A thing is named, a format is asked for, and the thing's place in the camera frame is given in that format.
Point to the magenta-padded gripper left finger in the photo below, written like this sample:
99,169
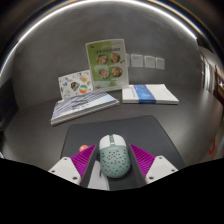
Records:
65,168

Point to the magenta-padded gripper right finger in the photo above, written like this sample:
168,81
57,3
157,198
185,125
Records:
160,168

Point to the green and white computer mouse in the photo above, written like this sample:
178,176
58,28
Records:
114,160

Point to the black cartoon print mouse pad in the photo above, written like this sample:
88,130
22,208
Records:
146,130

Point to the grey striped book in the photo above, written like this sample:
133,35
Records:
81,106

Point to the white book with blue band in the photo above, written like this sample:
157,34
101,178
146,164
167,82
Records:
163,94

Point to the white sticker card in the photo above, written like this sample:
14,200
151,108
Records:
75,85

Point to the black framed glass door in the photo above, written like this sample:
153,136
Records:
208,75

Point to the green menu sign stand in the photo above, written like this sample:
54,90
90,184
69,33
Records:
107,65

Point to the white ceiling light strip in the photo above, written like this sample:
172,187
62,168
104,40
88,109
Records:
43,21

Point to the white wall socket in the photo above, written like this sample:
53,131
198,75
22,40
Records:
137,61
128,60
160,63
149,62

